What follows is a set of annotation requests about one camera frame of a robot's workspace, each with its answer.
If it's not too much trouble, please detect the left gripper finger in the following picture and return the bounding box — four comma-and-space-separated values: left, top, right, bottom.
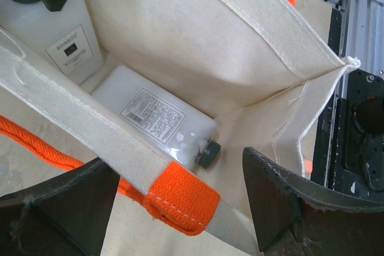
1, 158, 120, 255
242, 147, 383, 255

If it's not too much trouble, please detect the white square bottle black cap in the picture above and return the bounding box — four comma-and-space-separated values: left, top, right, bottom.
1, 0, 103, 85

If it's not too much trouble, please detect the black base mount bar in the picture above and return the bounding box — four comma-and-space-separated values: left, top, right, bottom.
310, 7, 384, 201

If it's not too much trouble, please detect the aluminium frame rail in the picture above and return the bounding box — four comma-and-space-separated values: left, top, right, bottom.
308, 0, 384, 74

